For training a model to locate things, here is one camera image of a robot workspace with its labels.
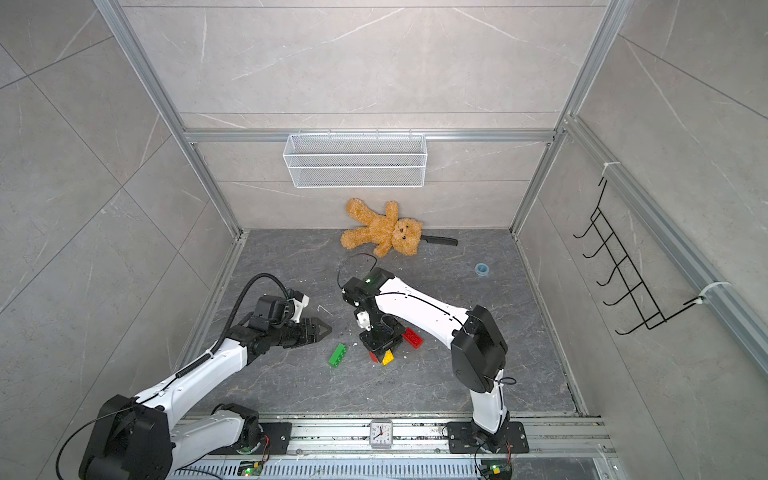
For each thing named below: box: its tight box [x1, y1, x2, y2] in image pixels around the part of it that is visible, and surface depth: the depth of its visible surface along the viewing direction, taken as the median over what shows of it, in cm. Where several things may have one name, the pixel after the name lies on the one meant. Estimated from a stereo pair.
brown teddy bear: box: [340, 198, 424, 258], surface depth 113 cm
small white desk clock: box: [369, 419, 393, 449], surface depth 74 cm
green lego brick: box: [328, 343, 347, 368], surface depth 87 cm
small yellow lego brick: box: [382, 349, 395, 366], surface depth 76 cm
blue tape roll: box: [475, 262, 489, 277], surface depth 109 cm
